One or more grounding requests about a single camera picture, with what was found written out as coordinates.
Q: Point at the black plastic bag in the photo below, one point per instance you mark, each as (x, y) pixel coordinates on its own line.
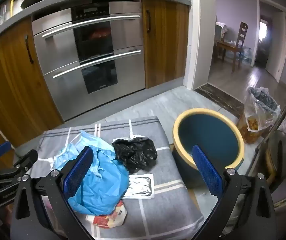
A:
(135, 152)

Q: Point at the red white snack wrapper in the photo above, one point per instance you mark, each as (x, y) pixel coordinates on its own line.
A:
(108, 221)

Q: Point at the stainless steel built-in oven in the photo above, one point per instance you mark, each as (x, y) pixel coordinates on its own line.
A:
(58, 55)

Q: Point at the blue plastic bag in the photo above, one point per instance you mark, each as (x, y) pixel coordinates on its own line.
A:
(103, 180)

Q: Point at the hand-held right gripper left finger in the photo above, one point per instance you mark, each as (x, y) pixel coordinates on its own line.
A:
(79, 172)

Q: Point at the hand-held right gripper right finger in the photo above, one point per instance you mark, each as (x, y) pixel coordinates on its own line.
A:
(206, 172)

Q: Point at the wooden chair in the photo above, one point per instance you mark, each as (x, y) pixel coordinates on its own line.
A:
(243, 35)

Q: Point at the silver foil blister pack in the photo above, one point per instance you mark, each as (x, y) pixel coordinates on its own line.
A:
(139, 186)

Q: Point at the clear water bottles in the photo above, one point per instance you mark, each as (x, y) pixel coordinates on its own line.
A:
(247, 55)

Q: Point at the pan with glass lid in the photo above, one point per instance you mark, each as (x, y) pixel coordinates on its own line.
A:
(280, 150)

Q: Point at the cardboard box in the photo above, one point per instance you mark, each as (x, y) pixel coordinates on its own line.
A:
(195, 201)

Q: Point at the grey plaid cloth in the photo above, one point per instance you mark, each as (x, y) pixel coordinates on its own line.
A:
(158, 205)

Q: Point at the teal bucket yellow rim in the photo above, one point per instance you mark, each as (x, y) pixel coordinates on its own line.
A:
(208, 130)

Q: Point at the narrow wooden cabinet door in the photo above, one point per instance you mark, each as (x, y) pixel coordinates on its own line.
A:
(168, 42)

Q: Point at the clear bag lined waste bin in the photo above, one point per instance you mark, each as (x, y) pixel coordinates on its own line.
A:
(253, 127)

